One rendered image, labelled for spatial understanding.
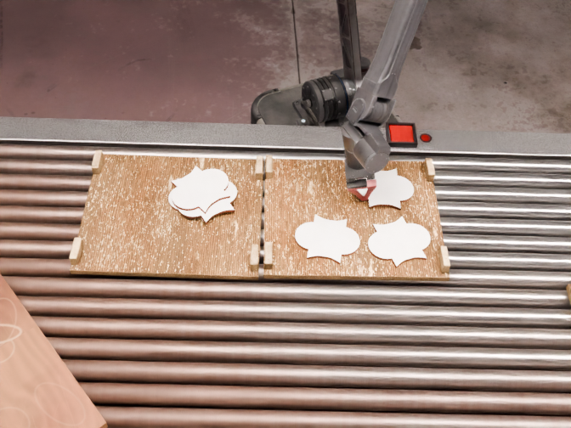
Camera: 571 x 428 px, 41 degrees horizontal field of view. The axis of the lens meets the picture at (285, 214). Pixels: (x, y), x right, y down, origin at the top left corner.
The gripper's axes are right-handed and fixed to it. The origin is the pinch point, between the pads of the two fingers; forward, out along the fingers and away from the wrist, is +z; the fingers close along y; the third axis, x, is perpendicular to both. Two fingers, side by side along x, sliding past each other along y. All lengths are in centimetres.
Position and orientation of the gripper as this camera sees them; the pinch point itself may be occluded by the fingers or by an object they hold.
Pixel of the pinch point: (363, 185)
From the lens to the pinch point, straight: 184.2
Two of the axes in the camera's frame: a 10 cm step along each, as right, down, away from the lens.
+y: 0.0, -7.8, 6.2
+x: -9.8, 1.1, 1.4
